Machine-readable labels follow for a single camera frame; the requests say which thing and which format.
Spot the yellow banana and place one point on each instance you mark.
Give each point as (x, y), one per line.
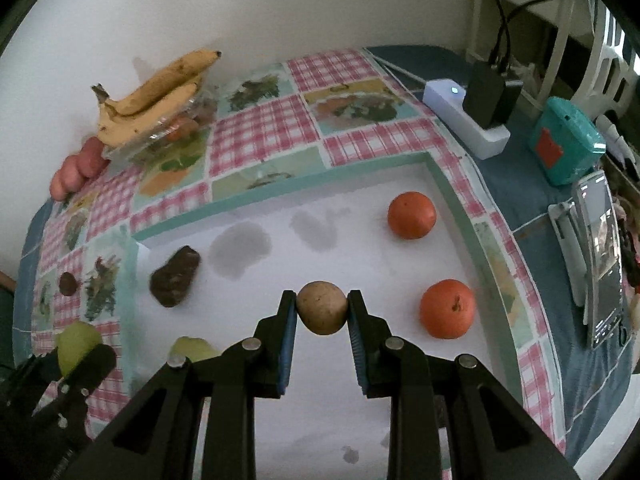
(135, 122)
(165, 79)

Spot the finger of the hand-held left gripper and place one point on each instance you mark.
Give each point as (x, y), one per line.
(90, 367)
(32, 375)

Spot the dark brown avocado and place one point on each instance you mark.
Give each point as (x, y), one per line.
(175, 277)

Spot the teal plastic box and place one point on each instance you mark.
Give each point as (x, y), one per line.
(567, 140)

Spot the tan round fruit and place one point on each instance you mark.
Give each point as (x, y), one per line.
(321, 312)

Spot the glass plate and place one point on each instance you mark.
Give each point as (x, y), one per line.
(150, 147)

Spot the dark round fruit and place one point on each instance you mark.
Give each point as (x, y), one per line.
(68, 283)

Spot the white phone stand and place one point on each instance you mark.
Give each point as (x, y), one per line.
(570, 255)

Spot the black smartphone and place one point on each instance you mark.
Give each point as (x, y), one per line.
(602, 260)

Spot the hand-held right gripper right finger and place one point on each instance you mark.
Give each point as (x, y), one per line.
(358, 345)

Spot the orange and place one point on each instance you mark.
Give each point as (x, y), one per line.
(411, 215)
(446, 309)

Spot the black power adapter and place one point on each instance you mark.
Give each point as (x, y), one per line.
(487, 92)

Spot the white power strip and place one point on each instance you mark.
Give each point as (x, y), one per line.
(450, 105)

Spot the green pear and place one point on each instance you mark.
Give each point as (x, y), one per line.
(75, 342)
(192, 349)

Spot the white mat teal border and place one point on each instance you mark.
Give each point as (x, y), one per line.
(350, 240)

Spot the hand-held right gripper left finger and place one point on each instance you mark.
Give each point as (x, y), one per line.
(287, 345)

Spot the pink checkered tablecloth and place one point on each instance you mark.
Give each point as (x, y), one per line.
(260, 125)

